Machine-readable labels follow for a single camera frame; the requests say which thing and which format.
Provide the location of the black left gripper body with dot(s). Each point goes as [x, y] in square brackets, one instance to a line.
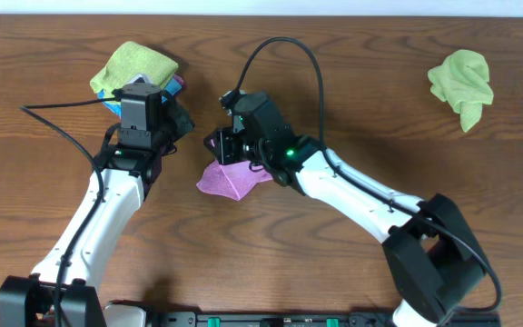
[174, 125]

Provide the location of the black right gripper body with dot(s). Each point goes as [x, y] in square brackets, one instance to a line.
[239, 147]

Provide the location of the purple microfiber cloth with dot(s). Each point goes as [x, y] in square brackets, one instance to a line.
[233, 181]

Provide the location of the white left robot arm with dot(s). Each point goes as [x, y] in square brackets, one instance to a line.
[62, 289]

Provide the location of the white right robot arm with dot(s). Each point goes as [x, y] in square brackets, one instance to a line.
[434, 258]

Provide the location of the folded blue cloth in stack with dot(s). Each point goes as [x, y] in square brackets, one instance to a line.
[116, 108]

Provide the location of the folded pink cloth under stack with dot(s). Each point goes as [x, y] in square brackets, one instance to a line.
[176, 84]

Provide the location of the folded green cloth on stack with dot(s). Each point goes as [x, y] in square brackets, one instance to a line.
[129, 60]

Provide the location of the crumpled green cloth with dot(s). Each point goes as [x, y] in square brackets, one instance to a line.
[462, 81]

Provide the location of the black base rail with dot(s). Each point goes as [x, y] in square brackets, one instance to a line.
[311, 319]

